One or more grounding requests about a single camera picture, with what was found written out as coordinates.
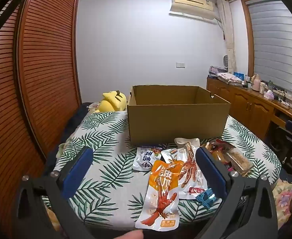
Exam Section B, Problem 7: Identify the leaf print bed cover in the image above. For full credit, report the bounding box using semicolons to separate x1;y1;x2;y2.
42;111;282;232

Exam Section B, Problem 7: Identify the cream curtain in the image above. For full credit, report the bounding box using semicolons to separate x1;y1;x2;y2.
217;0;237;74

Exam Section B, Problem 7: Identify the floral blanket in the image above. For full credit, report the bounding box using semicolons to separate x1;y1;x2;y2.
272;179;292;219

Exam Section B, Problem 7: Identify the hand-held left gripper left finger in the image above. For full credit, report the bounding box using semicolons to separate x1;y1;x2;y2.
13;146;94;239

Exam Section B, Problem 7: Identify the purple patterned bundle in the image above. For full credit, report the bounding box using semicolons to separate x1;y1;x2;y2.
209;66;226;76

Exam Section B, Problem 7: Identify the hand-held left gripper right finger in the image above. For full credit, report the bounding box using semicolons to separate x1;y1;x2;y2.
195;146;278;239

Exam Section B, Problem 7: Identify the person's left hand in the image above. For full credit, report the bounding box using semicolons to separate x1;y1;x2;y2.
122;230;144;239

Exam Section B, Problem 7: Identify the red blue snack packet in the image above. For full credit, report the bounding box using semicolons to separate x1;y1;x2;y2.
140;143;162;155

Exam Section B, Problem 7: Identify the clear chicken feet snack packet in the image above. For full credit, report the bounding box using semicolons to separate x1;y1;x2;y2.
161;138;208;200

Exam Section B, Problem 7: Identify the wooden cabinet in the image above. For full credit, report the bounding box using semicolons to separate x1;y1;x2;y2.
206;77;292;142

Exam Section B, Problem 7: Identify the brown cardboard box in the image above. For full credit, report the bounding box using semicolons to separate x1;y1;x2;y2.
127;85;231;147

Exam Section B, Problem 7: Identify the silver white snack packet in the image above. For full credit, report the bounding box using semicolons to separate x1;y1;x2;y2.
132;147;162;172

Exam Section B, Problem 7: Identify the pink kettle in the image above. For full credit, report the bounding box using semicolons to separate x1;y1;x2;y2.
251;75;261;91

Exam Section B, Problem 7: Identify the clear packet with brown contents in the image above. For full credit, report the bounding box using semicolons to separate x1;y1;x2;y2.
222;146;255;177

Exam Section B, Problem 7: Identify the grey window blind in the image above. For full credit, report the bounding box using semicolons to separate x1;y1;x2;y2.
247;0;292;102

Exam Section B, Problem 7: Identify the beige wall air conditioner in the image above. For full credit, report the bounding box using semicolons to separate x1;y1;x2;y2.
169;0;215;22

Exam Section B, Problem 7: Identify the wooden louvred wardrobe door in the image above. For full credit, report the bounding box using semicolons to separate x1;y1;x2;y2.
15;0;83;160
0;5;47;239

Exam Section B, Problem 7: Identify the dark cloth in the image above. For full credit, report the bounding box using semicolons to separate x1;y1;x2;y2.
59;102;94;147

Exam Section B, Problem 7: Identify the folded patterned cloth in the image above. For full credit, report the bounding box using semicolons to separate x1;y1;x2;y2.
216;72;243;84

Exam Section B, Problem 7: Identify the yellow plush toy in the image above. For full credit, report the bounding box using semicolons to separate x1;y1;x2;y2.
93;90;128;112

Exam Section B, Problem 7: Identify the orange chicken foot snack packet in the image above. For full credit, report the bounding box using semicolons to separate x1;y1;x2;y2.
135;160;184;230

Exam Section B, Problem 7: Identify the shiny blue snack packet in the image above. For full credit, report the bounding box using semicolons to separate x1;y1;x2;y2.
195;188;216;209

